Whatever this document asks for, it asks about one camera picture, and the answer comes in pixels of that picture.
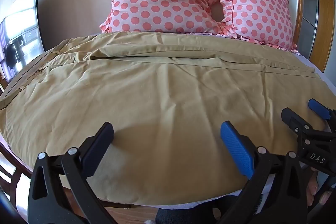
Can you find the white bed sheet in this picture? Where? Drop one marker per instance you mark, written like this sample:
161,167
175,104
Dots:
323,74

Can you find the person's dark clothing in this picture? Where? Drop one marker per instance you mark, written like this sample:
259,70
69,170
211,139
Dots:
183,213

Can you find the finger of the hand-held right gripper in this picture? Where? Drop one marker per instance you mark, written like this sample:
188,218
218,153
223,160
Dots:
319,108
295,120

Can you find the person's right hand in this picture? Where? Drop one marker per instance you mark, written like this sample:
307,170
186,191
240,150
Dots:
313,184

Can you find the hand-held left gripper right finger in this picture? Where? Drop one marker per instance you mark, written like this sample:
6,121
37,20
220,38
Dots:
236,148

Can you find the wall mirror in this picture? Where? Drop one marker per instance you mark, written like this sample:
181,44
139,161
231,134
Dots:
21,29

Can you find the tan bed blanket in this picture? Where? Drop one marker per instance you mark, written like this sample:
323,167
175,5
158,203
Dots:
168,95

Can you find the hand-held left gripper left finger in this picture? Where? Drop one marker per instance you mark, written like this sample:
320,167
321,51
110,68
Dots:
98,145

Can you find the dark wooden furniture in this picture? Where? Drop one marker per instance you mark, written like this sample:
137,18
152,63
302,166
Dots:
15,176

